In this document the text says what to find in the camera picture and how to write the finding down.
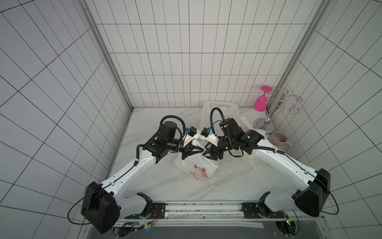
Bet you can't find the white basket perforated plastic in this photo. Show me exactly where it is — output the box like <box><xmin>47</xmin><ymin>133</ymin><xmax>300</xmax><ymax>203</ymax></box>
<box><xmin>199</xmin><ymin>101</ymin><xmax>241</xmax><ymax>135</ymax></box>

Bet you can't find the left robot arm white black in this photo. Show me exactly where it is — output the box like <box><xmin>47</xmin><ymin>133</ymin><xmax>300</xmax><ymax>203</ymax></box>
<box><xmin>81</xmin><ymin>115</ymin><xmax>204</xmax><ymax>234</ymax></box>

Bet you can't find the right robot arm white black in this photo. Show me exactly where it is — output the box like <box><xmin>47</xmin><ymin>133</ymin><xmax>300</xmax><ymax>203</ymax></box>
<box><xmin>203</xmin><ymin>107</ymin><xmax>331</xmax><ymax>218</ymax></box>

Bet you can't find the metal glass rack stand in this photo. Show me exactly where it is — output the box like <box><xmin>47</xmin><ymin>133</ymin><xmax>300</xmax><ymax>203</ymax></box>
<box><xmin>254</xmin><ymin>88</ymin><xmax>303</xmax><ymax>133</ymax></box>

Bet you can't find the pale pink mug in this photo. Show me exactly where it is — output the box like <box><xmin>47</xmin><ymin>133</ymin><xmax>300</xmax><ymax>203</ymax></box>
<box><xmin>267</xmin><ymin>131</ymin><xmax>292</xmax><ymax>150</ymax></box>

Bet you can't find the pink wine glass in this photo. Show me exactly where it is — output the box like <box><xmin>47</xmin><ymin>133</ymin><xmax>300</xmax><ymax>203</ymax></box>
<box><xmin>254</xmin><ymin>86</ymin><xmax>273</xmax><ymax>112</ymax></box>

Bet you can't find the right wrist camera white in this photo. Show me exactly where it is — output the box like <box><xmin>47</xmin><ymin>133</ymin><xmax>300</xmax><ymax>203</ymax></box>
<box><xmin>200</xmin><ymin>127</ymin><xmax>219</xmax><ymax>146</ymax></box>

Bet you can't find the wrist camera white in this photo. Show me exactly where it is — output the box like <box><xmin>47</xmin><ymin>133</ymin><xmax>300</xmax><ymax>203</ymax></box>
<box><xmin>200</xmin><ymin>127</ymin><xmax>219</xmax><ymax>146</ymax></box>
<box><xmin>184</xmin><ymin>126</ymin><xmax>201</xmax><ymax>146</ymax></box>

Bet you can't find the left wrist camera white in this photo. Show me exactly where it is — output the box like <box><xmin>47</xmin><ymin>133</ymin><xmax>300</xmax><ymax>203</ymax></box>
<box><xmin>184</xmin><ymin>126</ymin><xmax>201</xmax><ymax>146</ymax></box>

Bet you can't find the aluminium mounting rail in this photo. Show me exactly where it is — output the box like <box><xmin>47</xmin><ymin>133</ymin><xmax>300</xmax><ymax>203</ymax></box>
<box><xmin>86</xmin><ymin>200</ymin><xmax>324</xmax><ymax>223</ymax></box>

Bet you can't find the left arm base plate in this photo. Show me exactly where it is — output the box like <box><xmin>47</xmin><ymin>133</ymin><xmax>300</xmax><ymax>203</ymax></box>
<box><xmin>125</xmin><ymin>203</ymin><xmax>166</xmax><ymax>220</ymax></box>

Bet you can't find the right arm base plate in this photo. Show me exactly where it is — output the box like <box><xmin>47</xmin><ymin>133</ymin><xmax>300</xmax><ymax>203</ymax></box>
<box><xmin>241</xmin><ymin>202</ymin><xmax>284</xmax><ymax>219</ymax></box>

